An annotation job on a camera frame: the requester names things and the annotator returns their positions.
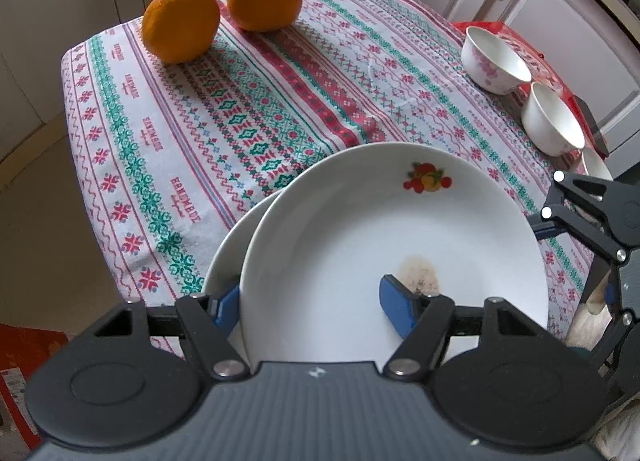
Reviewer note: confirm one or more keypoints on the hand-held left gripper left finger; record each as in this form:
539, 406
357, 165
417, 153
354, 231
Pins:
227, 301

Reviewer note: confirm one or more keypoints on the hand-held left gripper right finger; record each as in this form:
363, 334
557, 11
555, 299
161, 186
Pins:
400, 306

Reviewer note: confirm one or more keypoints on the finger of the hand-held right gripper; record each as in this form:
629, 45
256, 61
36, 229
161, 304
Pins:
617, 221

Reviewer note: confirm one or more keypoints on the white fruit-print plate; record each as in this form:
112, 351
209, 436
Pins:
225, 256

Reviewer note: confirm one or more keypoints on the white pink-flower bowl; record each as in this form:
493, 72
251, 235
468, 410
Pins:
492, 76
545, 131
595, 166

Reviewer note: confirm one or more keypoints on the white plate with brown stain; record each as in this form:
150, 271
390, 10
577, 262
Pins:
350, 221

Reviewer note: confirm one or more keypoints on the flat red gift box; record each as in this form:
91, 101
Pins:
540, 56

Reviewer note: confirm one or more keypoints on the patterned striped tablecloth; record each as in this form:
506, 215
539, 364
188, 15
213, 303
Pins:
250, 106

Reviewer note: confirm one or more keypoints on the red cardboard box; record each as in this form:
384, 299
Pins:
25, 371

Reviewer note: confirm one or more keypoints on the orange with green leaf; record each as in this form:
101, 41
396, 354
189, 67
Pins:
180, 26

